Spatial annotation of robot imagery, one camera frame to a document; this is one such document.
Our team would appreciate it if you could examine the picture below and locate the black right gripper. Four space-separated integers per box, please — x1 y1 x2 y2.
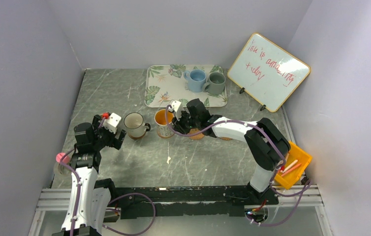
171 109 200 135

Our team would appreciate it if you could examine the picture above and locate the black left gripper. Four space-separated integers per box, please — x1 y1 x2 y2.
92 115 125 150

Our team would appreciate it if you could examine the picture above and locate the yellow-inside patterned mug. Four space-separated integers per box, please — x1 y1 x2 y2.
154 109 174 139

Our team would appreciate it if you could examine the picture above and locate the white mug black rim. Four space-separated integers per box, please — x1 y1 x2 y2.
124 112 151 137

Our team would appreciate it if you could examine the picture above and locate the smooth wooden coaster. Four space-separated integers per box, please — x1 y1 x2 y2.
128 132 146 140

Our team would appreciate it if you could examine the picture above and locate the light blue mug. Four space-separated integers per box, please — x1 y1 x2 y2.
184 69 207 92

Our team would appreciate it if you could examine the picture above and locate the grey-green mug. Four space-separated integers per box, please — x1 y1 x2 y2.
202 72 226 95

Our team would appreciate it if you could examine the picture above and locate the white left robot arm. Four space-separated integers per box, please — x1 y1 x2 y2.
56 113 126 236

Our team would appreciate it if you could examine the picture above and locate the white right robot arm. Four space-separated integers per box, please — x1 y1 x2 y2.
165 99 291 204

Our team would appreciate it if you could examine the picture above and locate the leaf-patterned white tray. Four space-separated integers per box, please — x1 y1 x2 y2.
145 64 228 108

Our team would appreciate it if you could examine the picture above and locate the pink-capped bottle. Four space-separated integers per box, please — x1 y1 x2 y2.
56 152 70 165

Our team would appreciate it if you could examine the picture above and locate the yellow-framed whiteboard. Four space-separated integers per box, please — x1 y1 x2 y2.
227 32 311 112

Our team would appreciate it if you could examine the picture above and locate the white marker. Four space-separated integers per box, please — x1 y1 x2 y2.
283 159 298 173

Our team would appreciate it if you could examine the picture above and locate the orange marker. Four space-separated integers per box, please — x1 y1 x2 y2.
281 163 302 177

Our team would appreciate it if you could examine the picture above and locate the yellow plastic bin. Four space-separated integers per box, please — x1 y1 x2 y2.
274 141 312 189

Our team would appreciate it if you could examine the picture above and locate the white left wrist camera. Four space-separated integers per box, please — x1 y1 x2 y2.
102 113 122 134

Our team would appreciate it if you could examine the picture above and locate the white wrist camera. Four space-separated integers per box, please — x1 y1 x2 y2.
168 100 184 120
102 113 122 134

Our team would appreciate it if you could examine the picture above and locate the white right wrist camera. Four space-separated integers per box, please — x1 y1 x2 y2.
168 100 184 120

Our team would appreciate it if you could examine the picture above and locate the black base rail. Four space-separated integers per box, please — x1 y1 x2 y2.
94 180 279 219

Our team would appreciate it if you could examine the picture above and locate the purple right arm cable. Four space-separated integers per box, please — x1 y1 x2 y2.
165 105 312 227

